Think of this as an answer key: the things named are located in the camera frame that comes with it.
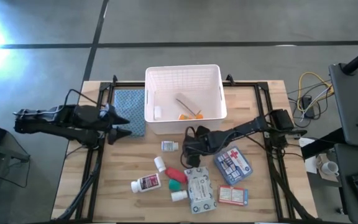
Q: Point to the blue first aid kit case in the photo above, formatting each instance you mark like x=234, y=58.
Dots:
x=233, y=165

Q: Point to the dark side stand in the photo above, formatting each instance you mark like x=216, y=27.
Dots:
x=5, y=151

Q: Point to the black power adapter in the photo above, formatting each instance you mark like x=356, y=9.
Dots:
x=307, y=104

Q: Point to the white paper sheet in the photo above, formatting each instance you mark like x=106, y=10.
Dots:
x=310, y=163

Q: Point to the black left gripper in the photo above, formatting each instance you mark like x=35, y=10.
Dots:
x=89, y=116

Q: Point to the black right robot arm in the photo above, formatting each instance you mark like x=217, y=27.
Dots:
x=247, y=126

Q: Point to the black desk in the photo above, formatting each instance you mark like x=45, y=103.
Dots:
x=353, y=102

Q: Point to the black metal table frame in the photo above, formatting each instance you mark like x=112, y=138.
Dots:
x=129, y=84

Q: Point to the blue patterned folded cloth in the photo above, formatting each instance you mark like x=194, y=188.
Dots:
x=130, y=105

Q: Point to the red bandage roll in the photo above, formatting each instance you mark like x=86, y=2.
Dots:
x=176, y=175

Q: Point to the white package with blue print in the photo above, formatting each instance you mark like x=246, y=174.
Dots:
x=200, y=193

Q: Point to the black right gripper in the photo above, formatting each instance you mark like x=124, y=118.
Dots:
x=204, y=143

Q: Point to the red and white bandage box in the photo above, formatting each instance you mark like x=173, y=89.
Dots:
x=232, y=195

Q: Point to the white mug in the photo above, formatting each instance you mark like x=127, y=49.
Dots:
x=329, y=168

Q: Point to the small clear labelled bottle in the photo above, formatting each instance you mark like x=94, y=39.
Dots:
x=168, y=146

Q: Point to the white bottle with maroon label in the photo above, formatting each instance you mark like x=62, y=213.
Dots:
x=148, y=182

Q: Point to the green bandage roll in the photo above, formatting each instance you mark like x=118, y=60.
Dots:
x=174, y=185

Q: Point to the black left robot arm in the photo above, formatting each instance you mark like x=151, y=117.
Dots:
x=42, y=124

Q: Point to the dark side desk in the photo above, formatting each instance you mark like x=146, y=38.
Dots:
x=343, y=186

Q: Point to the white perforated plastic basket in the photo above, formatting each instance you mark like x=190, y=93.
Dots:
x=210, y=102

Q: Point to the plain white pill bottle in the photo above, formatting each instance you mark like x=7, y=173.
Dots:
x=179, y=195

